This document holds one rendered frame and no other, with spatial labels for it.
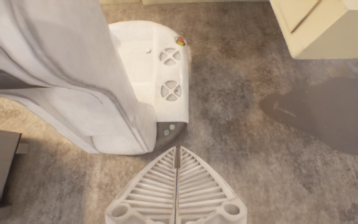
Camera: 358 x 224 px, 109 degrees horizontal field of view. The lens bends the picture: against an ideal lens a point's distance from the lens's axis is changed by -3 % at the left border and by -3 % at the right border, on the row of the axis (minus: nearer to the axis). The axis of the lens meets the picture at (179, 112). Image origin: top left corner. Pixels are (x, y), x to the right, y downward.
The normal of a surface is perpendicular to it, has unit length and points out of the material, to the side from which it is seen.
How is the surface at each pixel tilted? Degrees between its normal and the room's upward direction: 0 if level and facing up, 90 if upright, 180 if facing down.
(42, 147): 0
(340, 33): 90
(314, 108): 0
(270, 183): 0
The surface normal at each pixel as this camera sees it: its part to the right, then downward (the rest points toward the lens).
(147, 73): -0.02, -0.31
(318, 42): 0.03, 0.95
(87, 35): 1.00, -0.03
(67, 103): 0.01, 0.75
